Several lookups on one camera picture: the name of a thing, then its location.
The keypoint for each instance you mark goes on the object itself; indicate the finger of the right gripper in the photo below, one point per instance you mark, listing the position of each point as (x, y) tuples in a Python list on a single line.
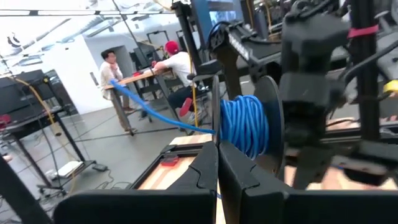
[(320, 161), (304, 168)]

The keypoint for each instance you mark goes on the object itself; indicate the person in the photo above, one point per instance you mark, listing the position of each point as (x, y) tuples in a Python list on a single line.
[(109, 74), (178, 67)]

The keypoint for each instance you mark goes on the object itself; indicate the small red box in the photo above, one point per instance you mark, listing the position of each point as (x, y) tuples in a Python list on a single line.
[(169, 160)]

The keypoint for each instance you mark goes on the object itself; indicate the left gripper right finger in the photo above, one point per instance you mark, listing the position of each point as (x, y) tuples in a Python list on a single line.
[(311, 208)]

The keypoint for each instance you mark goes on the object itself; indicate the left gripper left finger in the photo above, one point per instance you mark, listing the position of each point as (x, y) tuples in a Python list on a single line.
[(140, 208)]

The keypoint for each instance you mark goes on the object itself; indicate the black cart with screen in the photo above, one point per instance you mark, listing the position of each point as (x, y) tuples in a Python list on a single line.
[(224, 15)]

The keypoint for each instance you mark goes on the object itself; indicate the yellow tag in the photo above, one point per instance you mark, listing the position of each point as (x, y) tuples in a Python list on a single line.
[(391, 87)]

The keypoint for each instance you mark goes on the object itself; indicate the wooden table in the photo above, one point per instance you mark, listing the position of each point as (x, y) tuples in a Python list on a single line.
[(136, 77)]

